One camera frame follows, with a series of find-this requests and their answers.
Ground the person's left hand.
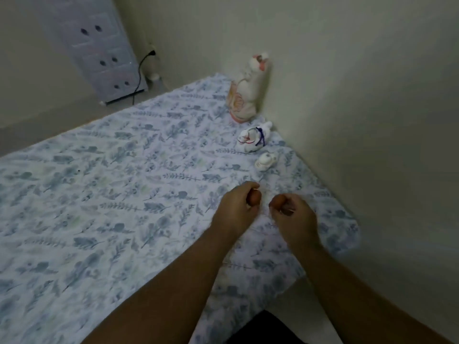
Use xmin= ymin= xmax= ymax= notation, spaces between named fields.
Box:
xmin=211 ymin=181 xmax=261 ymax=241

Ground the person's right hand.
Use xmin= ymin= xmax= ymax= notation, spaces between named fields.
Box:
xmin=269 ymin=193 xmax=322 ymax=252

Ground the person's right forearm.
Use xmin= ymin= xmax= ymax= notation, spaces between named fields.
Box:
xmin=292 ymin=242 xmax=454 ymax=344

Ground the person's left forearm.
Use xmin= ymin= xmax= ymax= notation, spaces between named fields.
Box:
xmin=82 ymin=226 xmax=241 ymax=344

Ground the small white cat figurine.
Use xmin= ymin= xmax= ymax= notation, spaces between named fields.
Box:
xmin=255 ymin=152 xmax=276 ymax=171

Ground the medium white cat figurine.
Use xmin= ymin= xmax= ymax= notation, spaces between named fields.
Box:
xmin=237 ymin=121 xmax=273 ymax=155

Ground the large white cat figurine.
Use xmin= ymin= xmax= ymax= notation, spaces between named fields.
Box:
xmin=226 ymin=52 xmax=272 ymax=124

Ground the blue leaf print bedsheet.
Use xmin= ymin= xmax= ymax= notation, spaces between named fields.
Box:
xmin=0 ymin=72 xmax=360 ymax=344

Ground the white drawer cabinet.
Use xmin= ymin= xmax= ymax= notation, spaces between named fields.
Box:
xmin=32 ymin=0 xmax=148 ymax=105

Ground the black power cable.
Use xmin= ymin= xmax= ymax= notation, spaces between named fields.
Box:
xmin=131 ymin=50 xmax=157 ymax=106

